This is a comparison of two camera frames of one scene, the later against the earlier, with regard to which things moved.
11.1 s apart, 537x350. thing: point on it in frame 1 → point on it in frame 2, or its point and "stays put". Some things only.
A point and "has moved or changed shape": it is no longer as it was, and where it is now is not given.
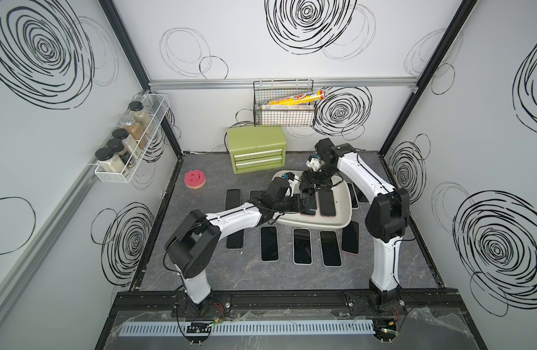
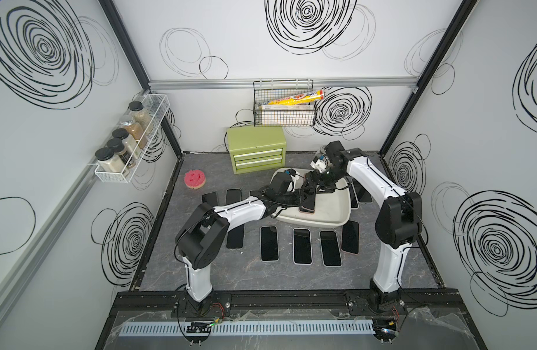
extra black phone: x=308 y=203 has moved or changed shape
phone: x=233 y=198 stays put
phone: x=353 y=195 stays put
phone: x=360 y=196 stays put
